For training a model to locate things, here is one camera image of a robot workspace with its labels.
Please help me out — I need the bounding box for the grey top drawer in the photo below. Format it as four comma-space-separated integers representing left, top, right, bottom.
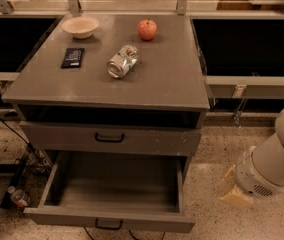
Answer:
20, 121, 200, 156

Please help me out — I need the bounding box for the beige bowl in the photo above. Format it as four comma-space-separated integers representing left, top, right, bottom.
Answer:
62, 17, 99, 39

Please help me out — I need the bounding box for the grey drawer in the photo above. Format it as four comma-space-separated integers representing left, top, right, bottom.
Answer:
20, 121, 200, 156
25, 152, 195, 233

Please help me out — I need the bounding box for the red apple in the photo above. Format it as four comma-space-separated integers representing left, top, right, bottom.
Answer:
137, 19, 157, 41

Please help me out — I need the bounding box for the grey drawer cabinet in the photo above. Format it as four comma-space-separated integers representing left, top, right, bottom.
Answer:
1, 13, 211, 178

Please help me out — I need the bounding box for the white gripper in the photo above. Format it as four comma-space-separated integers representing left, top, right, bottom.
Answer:
218, 146, 284, 206

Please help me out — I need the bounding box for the plastic bottle on floor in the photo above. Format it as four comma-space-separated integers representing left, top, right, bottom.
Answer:
7, 186, 31, 207

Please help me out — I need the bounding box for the metal railing frame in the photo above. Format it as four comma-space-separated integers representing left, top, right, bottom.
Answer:
0, 0, 284, 128

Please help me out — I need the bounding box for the silver soda can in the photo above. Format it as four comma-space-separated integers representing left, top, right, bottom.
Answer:
107, 45, 139, 79

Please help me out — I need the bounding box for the black bar on floor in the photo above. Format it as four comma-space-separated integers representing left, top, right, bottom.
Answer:
0, 155, 28, 209

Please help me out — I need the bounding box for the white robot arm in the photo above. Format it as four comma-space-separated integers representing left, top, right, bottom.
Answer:
218, 109, 284, 207

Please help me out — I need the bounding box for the black snack bar packet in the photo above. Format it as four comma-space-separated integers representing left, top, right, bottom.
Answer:
61, 48, 85, 69

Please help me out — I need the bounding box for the black floor cable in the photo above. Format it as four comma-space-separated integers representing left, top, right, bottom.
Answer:
0, 105, 50, 172

